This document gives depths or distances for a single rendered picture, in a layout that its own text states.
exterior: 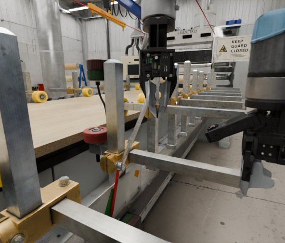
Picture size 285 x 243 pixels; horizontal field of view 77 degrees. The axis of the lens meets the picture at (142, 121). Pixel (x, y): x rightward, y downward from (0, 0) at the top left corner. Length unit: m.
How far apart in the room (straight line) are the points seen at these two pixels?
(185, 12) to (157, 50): 9.38
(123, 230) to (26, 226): 0.14
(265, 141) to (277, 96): 0.08
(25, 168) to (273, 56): 0.43
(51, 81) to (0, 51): 4.16
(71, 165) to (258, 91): 0.58
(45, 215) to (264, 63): 0.45
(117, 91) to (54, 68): 4.01
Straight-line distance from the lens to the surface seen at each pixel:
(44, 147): 0.53
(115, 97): 0.45
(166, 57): 0.39
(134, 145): 0.55
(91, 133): 0.56
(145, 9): 0.43
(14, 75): 0.30
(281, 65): 0.39
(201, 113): 0.68
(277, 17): 0.40
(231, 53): 2.92
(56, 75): 4.44
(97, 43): 11.44
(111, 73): 0.46
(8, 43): 0.30
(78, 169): 0.72
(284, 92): 0.40
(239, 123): 0.42
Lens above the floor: 1.07
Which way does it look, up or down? 14 degrees down
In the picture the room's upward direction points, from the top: straight up
